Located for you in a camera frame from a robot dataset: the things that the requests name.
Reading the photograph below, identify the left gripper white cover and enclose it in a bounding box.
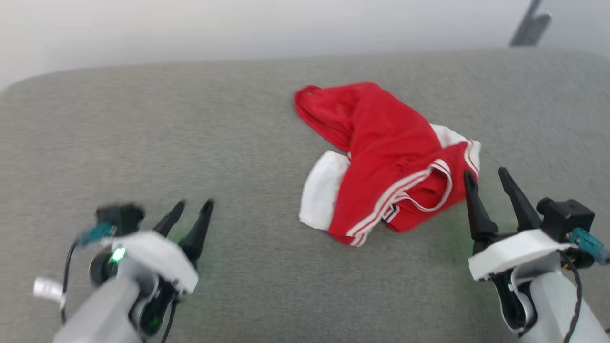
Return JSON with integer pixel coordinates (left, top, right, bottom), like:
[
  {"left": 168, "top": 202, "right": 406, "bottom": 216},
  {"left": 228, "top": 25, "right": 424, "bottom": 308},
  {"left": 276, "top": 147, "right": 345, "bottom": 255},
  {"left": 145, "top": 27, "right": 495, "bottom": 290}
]
[{"left": 90, "top": 198, "right": 215, "bottom": 337}]

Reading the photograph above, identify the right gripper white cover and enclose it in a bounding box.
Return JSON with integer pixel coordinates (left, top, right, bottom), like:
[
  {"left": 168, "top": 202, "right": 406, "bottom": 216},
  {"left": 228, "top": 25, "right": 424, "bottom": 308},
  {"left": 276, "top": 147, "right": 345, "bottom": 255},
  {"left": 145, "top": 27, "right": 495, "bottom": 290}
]
[{"left": 464, "top": 167, "right": 573, "bottom": 334}]

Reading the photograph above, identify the white cable tag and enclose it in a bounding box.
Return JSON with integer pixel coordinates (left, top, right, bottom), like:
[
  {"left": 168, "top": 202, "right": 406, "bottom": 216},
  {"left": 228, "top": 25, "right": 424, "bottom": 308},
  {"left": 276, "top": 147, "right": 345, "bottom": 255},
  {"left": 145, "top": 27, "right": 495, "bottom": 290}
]
[{"left": 33, "top": 277, "right": 66, "bottom": 302}]

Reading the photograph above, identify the red and white jersey garment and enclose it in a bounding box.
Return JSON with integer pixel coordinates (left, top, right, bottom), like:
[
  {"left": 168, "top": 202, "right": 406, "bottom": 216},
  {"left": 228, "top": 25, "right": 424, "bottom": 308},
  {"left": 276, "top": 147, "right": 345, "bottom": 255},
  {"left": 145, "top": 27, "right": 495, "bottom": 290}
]
[{"left": 293, "top": 82, "right": 482, "bottom": 247}]

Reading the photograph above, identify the left teal cable connector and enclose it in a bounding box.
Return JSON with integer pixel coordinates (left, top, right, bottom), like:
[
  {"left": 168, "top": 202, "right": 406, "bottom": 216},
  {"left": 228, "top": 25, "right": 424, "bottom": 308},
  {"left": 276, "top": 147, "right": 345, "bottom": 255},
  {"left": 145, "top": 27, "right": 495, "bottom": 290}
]
[{"left": 78, "top": 223, "right": 116, "bottom": 245}]

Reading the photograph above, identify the teal cable connector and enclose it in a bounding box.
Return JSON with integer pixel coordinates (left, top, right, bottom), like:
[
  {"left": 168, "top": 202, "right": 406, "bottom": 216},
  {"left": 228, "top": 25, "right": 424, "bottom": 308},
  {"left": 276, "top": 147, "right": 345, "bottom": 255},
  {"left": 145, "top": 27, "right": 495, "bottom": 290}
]
[
  {"left": 78, "top": 223, "right": 116, "bottom": 245},
  {"left": 567, "top": 227, "right": 610, "bottom": 266}
]

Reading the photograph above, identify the grey metal wall bracket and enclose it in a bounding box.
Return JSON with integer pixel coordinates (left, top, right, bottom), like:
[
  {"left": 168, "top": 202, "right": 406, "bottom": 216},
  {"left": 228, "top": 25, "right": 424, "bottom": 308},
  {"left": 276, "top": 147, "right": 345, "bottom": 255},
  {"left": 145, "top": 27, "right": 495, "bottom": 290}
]
[{"left": 508, "top": 0, "right": 552, "bottom": 48}]

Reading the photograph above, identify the right teal cable connector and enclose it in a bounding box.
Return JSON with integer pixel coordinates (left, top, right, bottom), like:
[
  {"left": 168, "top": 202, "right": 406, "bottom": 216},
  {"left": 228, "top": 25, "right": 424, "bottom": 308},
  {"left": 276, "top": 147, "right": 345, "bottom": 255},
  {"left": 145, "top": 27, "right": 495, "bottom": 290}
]
[{"left": 567, "top": 227, "right": 610, "bottom": 266}]

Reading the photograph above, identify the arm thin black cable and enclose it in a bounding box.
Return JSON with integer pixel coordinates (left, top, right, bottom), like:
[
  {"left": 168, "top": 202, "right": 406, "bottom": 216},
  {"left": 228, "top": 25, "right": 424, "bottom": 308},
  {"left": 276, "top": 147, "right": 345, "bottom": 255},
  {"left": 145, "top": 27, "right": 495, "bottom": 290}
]
[
  {"left": 61, "top": 238, "right": 81, "bottom": 325},
  {"left": 559, "top": 252, "right": 585, "bottom": 343}
]

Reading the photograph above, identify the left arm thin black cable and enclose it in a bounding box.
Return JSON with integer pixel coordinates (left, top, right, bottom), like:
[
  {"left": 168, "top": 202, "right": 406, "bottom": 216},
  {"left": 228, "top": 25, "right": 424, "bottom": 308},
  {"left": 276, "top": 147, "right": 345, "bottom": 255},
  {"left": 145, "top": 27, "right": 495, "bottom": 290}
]
[{"left": 61, "top": 238, "right": 81, "bottom": 325}]

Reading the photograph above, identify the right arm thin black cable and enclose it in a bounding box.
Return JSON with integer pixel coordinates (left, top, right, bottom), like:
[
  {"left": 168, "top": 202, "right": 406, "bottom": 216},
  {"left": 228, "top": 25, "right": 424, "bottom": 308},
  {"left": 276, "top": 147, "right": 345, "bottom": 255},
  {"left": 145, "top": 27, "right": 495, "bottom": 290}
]
[{"left": 559, "top": 252, "right": 585, "bottom": 343}]

